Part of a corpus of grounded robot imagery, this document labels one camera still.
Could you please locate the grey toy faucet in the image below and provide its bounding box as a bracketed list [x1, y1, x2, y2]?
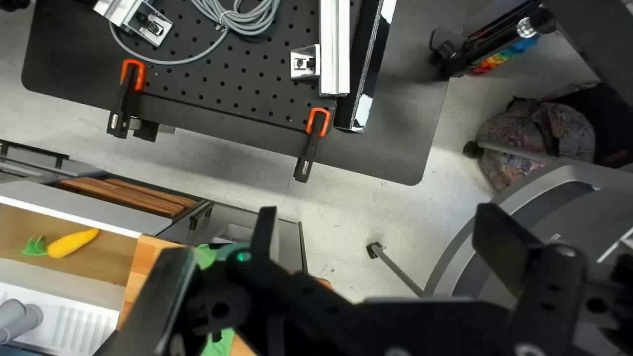
[0, 298, 45, 347]

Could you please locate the silver aluminium extrusion post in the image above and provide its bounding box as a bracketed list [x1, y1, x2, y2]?
[318, 0, 354, 100]

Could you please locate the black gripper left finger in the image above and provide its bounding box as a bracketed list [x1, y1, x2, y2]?
[97, 207, 358, 356]

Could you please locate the silver corner bracket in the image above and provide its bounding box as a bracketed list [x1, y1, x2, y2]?
[289, 42, 324, 84]

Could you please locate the black perforated breadboard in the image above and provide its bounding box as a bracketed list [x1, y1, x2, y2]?
[97, 0, 372, 135]

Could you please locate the grey rod with black cap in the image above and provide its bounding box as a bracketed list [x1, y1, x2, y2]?
[463, 139, 575, 167]

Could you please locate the black extrusion post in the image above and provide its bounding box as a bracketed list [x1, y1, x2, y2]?
[334, 0, 399, 137]

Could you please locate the silver metal mount block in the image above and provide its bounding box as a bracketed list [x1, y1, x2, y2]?
[91, 0, 176, 50]

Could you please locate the black cylindrical device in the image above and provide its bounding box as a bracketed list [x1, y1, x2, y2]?
[427, 0, 560, 80]

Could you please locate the toy kitchen with wooden counter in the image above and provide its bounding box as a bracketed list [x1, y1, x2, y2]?
[0, 175, 308, 356]

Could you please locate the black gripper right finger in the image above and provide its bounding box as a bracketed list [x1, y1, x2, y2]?
[471, 203, 589, 356]

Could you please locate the black clamp with orange tip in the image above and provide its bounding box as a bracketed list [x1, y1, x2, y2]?
[105, 58, 162, 145]
[293, 106, 334, 185]

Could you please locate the grey cable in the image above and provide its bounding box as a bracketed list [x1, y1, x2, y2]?
[107, 0, 283, 68]

